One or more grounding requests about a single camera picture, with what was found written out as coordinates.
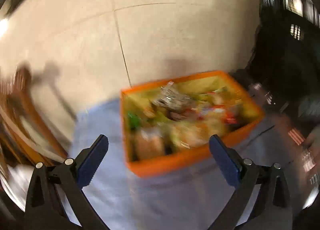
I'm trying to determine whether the orange storage box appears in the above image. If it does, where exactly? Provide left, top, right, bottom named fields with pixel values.
left=120, top=71, right=265, bottom=177

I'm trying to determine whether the light blue striped tablecloth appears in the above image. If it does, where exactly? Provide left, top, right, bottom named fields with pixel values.
left=69, top=99, right=311, bottom=229

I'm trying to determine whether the brown cookie clear packet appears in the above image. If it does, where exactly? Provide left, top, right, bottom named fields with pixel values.
left=134, top=127, right=165, bottom=160

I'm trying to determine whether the silver foil snack packet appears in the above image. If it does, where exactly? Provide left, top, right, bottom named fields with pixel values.
left=152, top=81, right=192, bottom=111

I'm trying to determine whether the wooden chair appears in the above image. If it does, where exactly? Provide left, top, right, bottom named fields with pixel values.
left=1, top=63, right=76, bottom=164

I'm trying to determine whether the green snack packet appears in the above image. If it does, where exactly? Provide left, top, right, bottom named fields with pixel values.
left=127, top=112, right=141, bottom=131

